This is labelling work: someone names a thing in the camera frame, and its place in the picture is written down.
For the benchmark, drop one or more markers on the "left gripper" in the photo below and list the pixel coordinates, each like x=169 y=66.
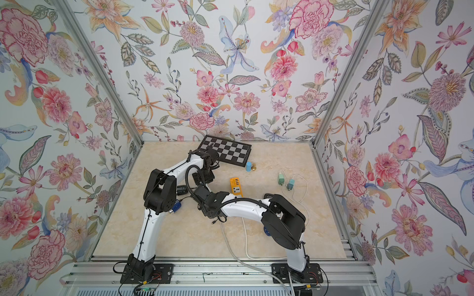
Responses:
x=199 y=182

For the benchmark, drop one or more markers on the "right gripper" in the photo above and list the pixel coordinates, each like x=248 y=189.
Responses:
x=205 y=211

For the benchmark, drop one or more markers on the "light green USB charger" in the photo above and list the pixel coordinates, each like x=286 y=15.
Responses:
x=281 y=179

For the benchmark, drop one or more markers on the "teal USB charger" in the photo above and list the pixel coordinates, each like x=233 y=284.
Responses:
x=290 y=185

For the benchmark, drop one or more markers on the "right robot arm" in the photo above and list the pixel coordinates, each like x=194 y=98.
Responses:
x=283 y=221

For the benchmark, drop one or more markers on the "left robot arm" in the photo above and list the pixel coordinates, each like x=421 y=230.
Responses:
x=159 y=197

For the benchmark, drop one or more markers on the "black electric shaver left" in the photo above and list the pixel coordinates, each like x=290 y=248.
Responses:
x=182 y=190

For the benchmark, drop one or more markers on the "orange power strip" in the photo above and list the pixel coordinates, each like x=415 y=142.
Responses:
x=236 y=187

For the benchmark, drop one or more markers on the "black white chessboard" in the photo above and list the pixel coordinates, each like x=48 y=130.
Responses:
x=229 y=152

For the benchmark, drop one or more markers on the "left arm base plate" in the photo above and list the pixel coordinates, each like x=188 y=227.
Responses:
x=158 y=273

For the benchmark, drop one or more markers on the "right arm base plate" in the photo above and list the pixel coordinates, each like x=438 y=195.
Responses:
x=312 y=274

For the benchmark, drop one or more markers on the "left aluminium corner post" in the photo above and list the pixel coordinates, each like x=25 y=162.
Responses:
x=85 y=46

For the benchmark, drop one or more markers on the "aluminium corner post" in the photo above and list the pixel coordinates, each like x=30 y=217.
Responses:
x=373 y=19
x=85 y=46

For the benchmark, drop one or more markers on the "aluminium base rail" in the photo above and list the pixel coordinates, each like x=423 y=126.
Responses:
x=221 y=278

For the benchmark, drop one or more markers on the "right aluminium corner post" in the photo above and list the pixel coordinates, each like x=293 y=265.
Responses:
x=373 y=19

